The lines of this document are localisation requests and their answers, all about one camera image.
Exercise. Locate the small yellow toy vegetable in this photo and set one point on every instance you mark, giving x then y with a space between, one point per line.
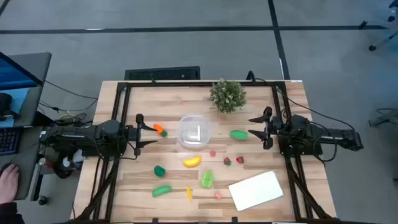
189 193

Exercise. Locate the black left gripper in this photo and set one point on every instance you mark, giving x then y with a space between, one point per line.
139 137

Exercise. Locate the computer monitor with blue screen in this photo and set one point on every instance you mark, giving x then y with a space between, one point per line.
12 74

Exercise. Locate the orange toy carrot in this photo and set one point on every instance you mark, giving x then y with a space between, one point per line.
159 129

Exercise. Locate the person's hand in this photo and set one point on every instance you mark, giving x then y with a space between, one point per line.
8 185

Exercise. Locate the red toy strawberry with stem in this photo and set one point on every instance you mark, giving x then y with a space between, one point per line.
239 160

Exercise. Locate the black and white gear bundle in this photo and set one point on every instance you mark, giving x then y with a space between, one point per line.
70 161

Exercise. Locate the black stand base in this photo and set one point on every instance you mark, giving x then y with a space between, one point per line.
385 118

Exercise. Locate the pink foam block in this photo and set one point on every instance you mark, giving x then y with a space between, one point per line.
217 196

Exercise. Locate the dark green toy bell pepper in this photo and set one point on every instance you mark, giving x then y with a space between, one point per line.
159 171

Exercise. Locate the green toy pea pod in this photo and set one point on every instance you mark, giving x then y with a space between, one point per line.
238 135

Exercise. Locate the leafy red toy strawberry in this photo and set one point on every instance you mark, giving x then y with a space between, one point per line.
227 161

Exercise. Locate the clear plastic tupperware container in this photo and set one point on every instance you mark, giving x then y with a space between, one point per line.
194 132

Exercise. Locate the black aluminium table frame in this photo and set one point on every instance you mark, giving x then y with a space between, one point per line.
202 84

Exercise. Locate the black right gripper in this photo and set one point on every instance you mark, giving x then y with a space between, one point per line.
269 127

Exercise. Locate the grey desk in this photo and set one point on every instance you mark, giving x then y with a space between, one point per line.
35 67

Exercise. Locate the potted green artificial plant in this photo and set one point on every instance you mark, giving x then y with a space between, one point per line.
228 96

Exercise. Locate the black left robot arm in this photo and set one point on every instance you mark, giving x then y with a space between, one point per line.
77 137

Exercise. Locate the black caster wheel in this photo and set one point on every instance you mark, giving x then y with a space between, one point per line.
42 200

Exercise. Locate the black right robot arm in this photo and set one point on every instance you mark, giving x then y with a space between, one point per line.
329 137

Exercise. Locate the small pink round toy fruit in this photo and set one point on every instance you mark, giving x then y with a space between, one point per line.
212 153

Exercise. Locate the yellow toy banana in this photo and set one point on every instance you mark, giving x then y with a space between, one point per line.
192 162

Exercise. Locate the red soda can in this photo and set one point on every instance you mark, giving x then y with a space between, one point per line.
46 162

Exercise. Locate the office chair base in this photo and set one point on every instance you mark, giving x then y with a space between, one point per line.
381 40

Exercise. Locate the black keyboard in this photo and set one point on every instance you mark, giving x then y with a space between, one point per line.
8 141

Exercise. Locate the person's forearm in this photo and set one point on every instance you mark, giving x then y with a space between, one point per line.
9 214

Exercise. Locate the green toy cucumber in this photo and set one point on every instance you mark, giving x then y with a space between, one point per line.
161 191

